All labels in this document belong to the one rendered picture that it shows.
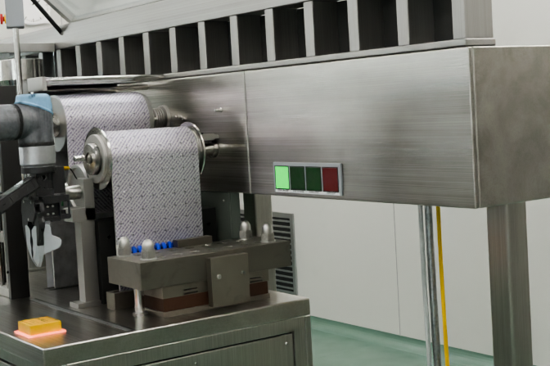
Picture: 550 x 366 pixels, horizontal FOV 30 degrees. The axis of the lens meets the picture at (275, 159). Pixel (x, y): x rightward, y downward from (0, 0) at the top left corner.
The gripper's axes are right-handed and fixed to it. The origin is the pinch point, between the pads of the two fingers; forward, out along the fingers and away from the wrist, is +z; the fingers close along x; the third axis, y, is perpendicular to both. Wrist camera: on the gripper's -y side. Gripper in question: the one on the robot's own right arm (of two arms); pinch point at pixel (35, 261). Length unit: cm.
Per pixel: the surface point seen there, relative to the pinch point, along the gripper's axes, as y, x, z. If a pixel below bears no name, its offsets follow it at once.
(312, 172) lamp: 55, -26, -15
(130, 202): 28.2, 9.7, -9.3
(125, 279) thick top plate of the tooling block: 19.5, -2.6, 6.4
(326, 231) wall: 289, 273, 46
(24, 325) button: -3.5, -0.2, 13.1
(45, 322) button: 0.2, -2.7, 12.7
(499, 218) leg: 72, -65, -5
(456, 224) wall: 289, 165, 35
